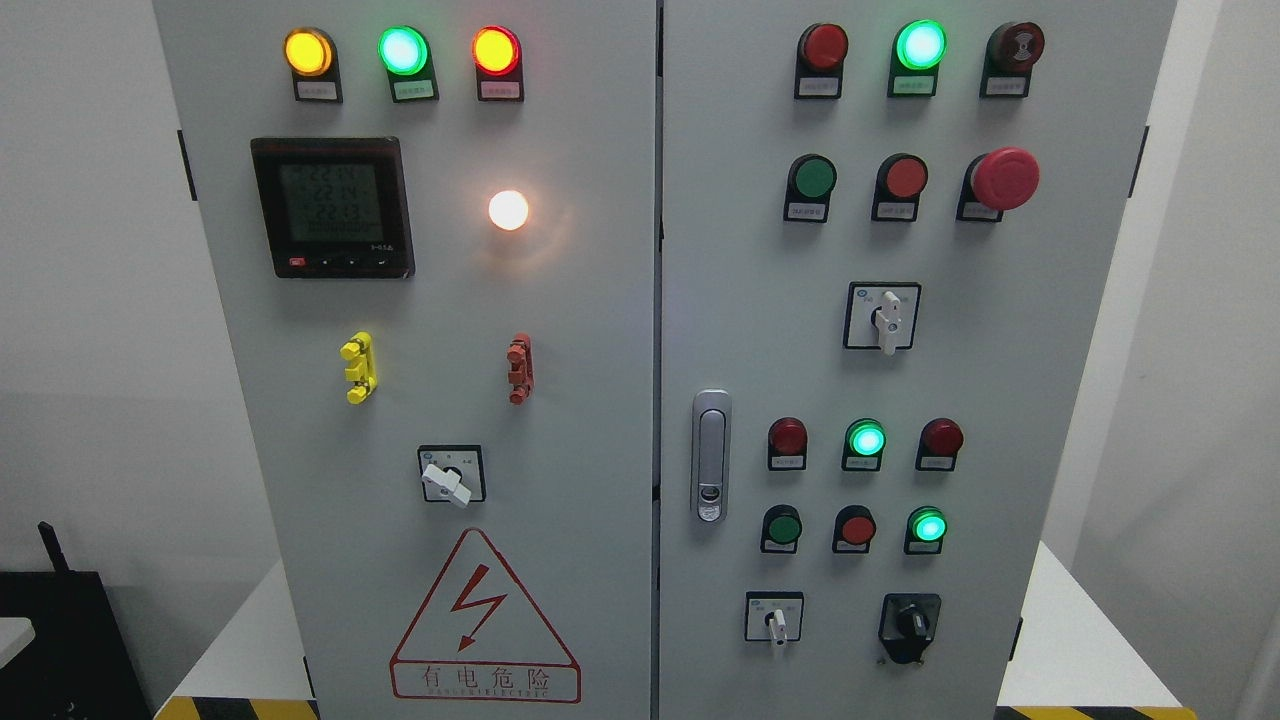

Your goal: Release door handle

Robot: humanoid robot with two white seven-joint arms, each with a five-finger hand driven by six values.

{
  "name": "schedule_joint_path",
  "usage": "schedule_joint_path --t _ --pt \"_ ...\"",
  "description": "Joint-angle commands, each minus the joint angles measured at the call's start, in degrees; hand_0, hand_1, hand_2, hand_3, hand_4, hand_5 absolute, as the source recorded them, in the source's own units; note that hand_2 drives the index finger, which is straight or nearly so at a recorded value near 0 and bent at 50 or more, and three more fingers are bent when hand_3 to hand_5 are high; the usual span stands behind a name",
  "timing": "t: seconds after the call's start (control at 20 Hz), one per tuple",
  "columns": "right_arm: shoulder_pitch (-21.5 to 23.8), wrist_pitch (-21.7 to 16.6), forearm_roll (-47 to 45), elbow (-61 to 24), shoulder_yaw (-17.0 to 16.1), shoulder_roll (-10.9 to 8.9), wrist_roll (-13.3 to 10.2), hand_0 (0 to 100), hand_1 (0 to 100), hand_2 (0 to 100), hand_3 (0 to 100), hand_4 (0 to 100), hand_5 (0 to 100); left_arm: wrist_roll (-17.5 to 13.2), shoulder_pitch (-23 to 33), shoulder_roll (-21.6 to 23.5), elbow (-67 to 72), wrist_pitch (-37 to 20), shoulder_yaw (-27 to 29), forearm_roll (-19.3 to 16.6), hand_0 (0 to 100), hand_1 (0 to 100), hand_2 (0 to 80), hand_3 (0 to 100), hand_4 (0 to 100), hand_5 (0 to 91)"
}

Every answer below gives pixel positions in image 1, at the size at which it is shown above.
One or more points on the silver swing door handle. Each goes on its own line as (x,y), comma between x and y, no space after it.
(710,454)

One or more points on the grey left cabinet door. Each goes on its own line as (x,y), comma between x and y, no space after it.
(569,472)

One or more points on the grey cabinet door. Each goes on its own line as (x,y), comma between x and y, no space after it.
(756,306)
(569,472)

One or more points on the grey right cabinet door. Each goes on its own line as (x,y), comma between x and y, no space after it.
(756,306)

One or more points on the red lamp top right door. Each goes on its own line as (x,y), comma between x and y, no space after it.
(820,55)

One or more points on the green indicator lamp left door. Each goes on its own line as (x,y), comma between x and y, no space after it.
(408,61)

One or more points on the green lamp top right door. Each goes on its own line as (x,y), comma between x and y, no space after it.
(917,52)

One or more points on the red lamp middle left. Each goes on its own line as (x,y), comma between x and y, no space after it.
(786,445)

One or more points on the white glowing lamp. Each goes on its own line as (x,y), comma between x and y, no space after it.
(509,210)

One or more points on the green push button lower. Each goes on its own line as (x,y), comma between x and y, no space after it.
(781,529)

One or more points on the green push button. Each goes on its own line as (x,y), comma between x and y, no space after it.
(781,529)
(810,182)

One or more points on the green lamp middle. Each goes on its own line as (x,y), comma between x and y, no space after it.
(863,445)

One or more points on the green push button upper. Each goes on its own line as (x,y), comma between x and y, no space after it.
(810,182)

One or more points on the red push button lower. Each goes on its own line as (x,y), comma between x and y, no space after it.
(854,530)

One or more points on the red push button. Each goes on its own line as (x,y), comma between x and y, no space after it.
(900,181)
(854,530)

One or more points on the red lamp middle right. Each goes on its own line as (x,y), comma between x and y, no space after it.
(939,444)

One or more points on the red push button upper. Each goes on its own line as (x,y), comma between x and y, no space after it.
(900,181)

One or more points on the red high voltage warning sticker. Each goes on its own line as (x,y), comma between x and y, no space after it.
(480,636)

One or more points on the green lit button lower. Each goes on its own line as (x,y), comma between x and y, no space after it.
(925,531)

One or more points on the orange red indicator lamp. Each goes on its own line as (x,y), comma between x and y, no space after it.
(498,60)

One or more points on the black digital power meter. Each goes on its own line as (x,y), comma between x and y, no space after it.
(334,207)

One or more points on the black selector knob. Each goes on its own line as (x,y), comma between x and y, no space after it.
(907,625)

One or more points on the red emergency stop button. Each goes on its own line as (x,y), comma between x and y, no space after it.
(995,182)

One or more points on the yellow indicator lamp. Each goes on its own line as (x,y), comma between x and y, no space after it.
(311,55)

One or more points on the dark red buzzer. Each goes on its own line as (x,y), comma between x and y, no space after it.
(1011,53)

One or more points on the white platform with hazard stripes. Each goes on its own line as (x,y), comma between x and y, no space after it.
(1070,662)

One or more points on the black box with antenna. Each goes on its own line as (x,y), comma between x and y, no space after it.
(76,667)

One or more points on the white rotary switch left door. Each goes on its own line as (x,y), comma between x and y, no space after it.
(452,474)

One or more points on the white rotary switch upper right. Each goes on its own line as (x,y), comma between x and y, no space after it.
(881,316)

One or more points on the white rotary switch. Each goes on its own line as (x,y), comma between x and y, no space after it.
(881,316)
(774,617)

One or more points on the white rotary switch lower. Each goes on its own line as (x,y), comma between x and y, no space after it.
(774,617)

